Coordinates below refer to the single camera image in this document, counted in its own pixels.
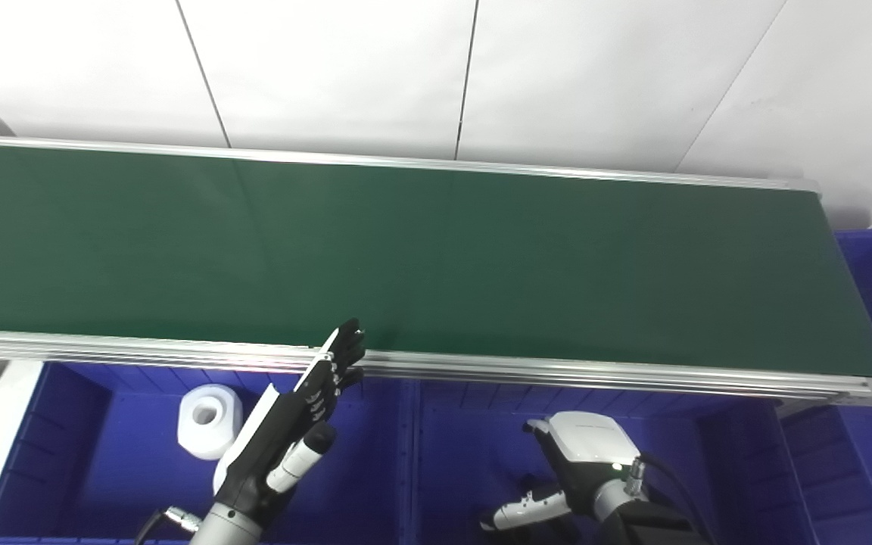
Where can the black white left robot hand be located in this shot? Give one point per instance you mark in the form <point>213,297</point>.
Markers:
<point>284,431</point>

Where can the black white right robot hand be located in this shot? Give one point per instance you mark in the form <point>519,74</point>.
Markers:
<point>591,443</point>

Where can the white plastic cylinder part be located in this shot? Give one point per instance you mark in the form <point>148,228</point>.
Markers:
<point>225,433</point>

